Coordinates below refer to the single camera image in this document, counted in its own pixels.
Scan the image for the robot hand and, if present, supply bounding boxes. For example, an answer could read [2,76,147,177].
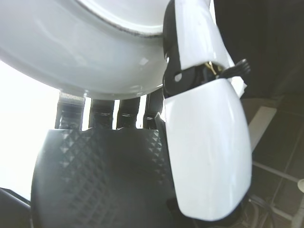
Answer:
[30,0,253,228]

